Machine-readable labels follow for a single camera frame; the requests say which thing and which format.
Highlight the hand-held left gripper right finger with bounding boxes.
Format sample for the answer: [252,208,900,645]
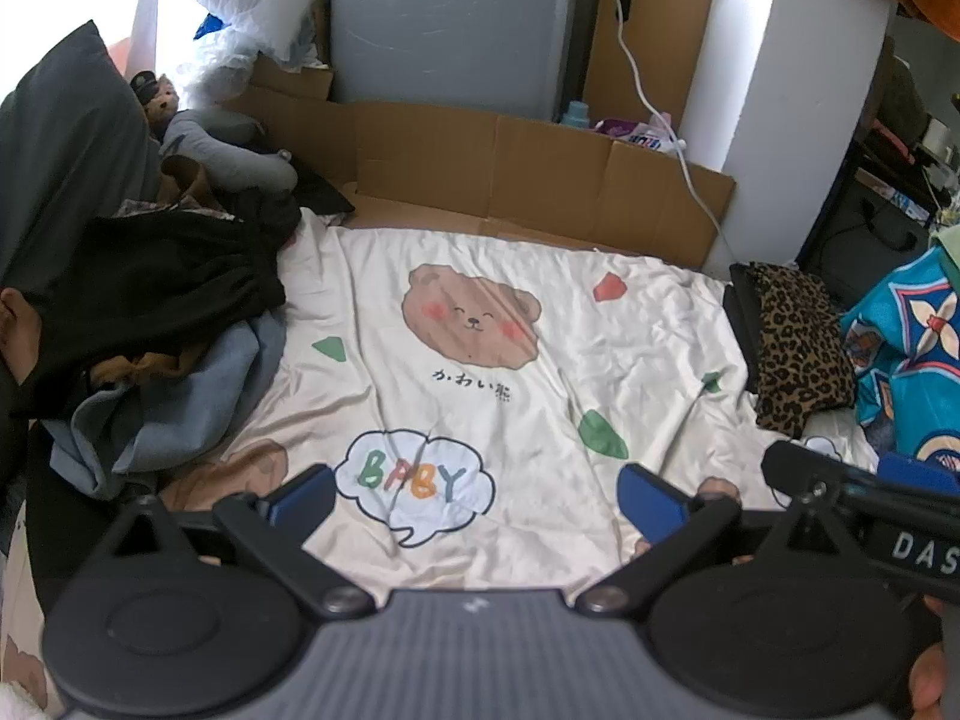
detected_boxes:
[574,463,867,617]

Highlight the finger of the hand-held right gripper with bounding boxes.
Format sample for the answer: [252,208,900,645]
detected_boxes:
[877,452,960,497]
[761,441,886,515]

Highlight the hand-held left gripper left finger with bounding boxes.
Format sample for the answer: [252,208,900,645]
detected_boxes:
[90,463,374,620]

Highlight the black bear-print shorts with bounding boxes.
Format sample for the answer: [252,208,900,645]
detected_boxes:
[30,199,287,421]

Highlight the person's right hand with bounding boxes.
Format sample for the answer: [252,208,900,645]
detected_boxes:
[911,596,960,720]

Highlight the blue patterned blanket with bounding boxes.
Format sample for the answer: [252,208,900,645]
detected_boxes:
[840,244,960,473]

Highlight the leopard print cloth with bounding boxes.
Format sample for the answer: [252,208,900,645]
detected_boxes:
[750,262,856,436]

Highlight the light blue cloth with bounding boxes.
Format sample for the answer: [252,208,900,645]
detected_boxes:
[45,311,286,500]

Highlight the white bear-print bedsheet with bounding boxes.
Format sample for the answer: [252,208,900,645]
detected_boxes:
[0,208,886,720]

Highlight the black folded cloth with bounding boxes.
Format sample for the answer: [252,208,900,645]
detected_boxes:
[724,262,766,395]

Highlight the brown garment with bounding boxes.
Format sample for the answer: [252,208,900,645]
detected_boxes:
[86,154,237,395]

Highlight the black bag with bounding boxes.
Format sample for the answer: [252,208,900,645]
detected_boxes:
[802,180,938,293]

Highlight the black garment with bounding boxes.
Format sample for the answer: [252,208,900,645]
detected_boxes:
[225,165,357,241]

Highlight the cluttered dark shelf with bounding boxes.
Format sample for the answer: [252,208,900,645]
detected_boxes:
[855,37,960,226]

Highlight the grey plush toy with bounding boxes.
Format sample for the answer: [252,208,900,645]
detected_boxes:
[157,106,299,192]

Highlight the flattened cardboard box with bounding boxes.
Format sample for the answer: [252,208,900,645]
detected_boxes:
[225,52,737,271]

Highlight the purple detergent bag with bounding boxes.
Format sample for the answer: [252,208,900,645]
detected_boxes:
[596,112,676,155]

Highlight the dark grey pillow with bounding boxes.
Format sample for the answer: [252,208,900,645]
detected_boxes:
[0,19,162,293]

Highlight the small plush doll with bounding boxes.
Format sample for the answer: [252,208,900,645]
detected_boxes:
[131,71,185,140]

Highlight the upright cardboard panel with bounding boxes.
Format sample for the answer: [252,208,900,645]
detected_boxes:
[581,0,725,128]

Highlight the grey washing machine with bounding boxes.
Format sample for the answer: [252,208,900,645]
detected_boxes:
[330,0,601,121]

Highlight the white cable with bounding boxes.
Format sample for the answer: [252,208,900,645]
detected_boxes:
[606,0,745,265]

